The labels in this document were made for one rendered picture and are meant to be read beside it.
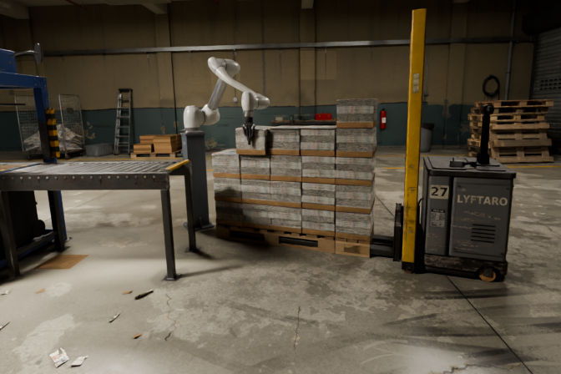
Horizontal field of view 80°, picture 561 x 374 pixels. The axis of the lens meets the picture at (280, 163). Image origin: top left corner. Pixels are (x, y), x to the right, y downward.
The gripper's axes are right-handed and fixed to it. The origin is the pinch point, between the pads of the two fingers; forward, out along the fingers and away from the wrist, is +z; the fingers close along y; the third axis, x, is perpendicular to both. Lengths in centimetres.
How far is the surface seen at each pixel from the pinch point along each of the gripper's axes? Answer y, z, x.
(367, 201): -100, 48, -7
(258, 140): -7.4, 0.1, -2.8
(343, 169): -80, 23, -7
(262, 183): -8.5, 38.6, -6.7
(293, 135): -37.7, -4.1, -7.8
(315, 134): -57, -5, -7
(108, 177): 69, 19, 86
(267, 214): -12, 67, -7
